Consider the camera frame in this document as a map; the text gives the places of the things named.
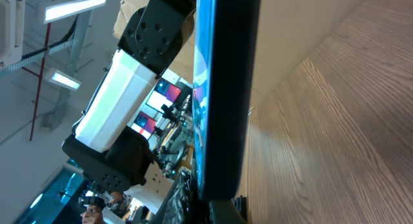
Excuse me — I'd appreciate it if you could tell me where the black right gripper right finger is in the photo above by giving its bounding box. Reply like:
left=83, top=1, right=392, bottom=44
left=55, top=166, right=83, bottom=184
left=209, top=196, right=248, bottom=224

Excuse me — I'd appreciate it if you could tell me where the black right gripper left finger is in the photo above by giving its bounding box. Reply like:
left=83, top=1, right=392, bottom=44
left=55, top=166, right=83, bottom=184
left=154, top=175, right=192, bottom=224

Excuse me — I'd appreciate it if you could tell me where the Galaxy smartphone blue screen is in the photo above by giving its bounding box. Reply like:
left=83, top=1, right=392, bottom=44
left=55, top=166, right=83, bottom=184
left=192, top=0, right=260, bottom=201

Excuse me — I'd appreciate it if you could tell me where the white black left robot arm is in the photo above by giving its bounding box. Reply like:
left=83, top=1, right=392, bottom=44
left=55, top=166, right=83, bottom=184
left=62, top=0, right=196, bottom=192

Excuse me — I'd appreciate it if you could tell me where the ceiling light fixture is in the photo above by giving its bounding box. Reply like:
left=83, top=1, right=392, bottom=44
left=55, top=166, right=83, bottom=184
left=38, top=0, right=106, bottom=24
left=44, top=68, right=81, bottom=91

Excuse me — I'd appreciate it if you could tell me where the red ceiling pipe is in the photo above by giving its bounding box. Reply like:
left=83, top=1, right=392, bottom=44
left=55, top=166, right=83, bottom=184
left=21, top=0, right=57, bottom=142

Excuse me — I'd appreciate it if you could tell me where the white ceiling air conditioner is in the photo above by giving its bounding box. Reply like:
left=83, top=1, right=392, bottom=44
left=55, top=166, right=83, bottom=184
left=0, top=0, right=25, bottom=70

